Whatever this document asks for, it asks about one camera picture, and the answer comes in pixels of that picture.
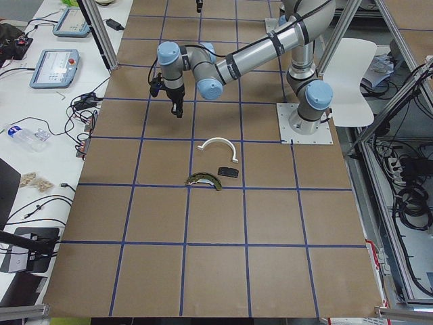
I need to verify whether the white curved plastic bracket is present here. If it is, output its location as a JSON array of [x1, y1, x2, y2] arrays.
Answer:
[[196, 137, 239, 163]]

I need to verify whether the teach pendant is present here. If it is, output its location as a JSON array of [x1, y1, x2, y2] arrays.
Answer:
[[29, 49, 80, 89], [53, 7, 90, 38]]

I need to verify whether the aluminium frame post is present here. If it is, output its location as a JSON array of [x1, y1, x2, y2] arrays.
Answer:
[[77, 0, 118, 71]]

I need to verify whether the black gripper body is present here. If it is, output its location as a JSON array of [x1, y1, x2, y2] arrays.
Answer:
[[166, 86, 185, 112]]

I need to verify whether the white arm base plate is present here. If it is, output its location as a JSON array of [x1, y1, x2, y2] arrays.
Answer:
[[276, 103, 334, 145]]

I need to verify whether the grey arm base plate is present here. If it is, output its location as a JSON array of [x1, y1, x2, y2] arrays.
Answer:
[[265, 16, 287, 33]]

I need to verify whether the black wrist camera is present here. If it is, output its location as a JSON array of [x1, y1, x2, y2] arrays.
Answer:
[[150, 72, 165, 98]]

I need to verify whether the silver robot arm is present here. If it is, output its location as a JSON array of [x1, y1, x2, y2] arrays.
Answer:
[[149, 1, 336, 118]]

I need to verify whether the near teach pendant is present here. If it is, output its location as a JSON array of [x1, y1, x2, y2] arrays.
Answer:
[[29, 49, 80, 89]]

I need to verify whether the white chair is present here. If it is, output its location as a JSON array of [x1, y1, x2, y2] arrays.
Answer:
[[323, 38, 377, 127]]

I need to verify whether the green brake shoe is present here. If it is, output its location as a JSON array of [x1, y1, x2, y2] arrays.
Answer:
[[185, 172, 223, 191]]

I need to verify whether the black brake pad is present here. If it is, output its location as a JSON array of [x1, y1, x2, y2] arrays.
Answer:
[[218, 167, 239, 178]]

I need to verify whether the clear plastic water bottle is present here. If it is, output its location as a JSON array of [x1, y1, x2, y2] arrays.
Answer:
[[7, 125, 45, 152]]

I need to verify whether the far teach pendant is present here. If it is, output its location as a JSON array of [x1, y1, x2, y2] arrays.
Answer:
[[53, 7, 90, 38]]

